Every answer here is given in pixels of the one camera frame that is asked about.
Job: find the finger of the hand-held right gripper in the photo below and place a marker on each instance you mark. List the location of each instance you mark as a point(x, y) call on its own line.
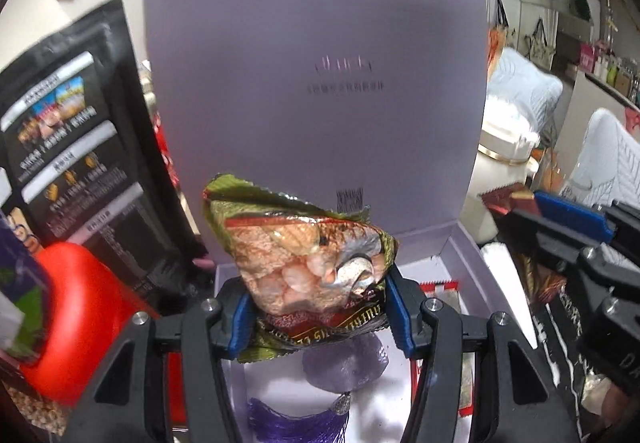
point(570, 218)
point(545, 243)

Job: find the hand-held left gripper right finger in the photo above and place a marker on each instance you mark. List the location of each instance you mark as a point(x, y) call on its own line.
point(400, 318)

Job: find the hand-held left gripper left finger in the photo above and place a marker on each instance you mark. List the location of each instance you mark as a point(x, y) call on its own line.
point(240, 328)

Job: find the red white packet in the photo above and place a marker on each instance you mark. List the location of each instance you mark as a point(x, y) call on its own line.
point(440, 287)

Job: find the small dark red packet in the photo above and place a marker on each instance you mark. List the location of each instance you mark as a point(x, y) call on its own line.
point(505, 200)

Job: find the purple sachet with tassel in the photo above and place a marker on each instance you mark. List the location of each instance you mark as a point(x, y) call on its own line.
point(345, 363)

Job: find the green snack packet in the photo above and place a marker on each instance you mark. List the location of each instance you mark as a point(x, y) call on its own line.
point(290, 253)

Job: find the purple gift box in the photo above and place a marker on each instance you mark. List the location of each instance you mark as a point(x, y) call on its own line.
point(300, 123)

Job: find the person's right hand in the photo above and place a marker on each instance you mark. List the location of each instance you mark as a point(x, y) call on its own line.
point(622, 403)

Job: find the long white packet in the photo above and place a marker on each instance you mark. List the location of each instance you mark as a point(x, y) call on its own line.
point(507, 283)

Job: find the chair with leaf pattern cover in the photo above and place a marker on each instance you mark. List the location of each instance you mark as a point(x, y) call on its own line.
point(525, 88)
point(610, 148)

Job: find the white jar with cream lid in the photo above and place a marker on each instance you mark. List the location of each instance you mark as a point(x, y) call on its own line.
point(495, 173)

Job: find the pink bow decoration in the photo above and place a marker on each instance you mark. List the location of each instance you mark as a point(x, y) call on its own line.
point(632, 120)

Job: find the low white cabinet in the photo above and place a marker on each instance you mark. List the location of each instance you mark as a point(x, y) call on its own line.
point(595, 103)

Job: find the row of bottles and jars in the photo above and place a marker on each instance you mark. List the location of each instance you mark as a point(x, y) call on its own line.
point(610, 70)

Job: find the red container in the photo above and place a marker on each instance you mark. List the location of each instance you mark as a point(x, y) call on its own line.
point(85, 313)

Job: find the hanging tote bag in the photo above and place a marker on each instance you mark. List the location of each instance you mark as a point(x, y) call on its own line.
point(540, 48)
point(500, 23)

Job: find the red snack bag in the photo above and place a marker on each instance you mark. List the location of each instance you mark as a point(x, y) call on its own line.
point(167, 158)

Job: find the tall white cabinet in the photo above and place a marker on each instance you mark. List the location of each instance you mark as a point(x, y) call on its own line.
point(530, 8)

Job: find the clear bag of nuts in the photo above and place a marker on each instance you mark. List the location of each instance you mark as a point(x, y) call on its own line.
point(35, 413)

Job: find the black snack bag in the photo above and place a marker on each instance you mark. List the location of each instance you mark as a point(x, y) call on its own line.
point(90, 148)

